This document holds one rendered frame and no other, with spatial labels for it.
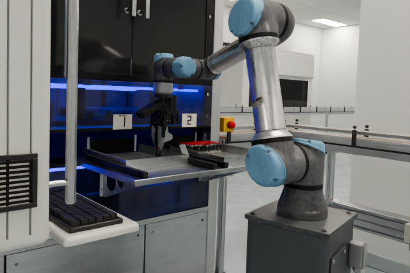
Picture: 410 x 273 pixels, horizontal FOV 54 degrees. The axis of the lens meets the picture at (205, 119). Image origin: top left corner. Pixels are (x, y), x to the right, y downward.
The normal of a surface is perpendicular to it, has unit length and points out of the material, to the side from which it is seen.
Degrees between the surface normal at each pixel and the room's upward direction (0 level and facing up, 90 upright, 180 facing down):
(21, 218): 90
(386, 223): 90
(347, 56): 90
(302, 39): 90
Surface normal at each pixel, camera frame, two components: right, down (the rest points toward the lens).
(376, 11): -0.76, 0.01
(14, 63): 0.66, 0.07
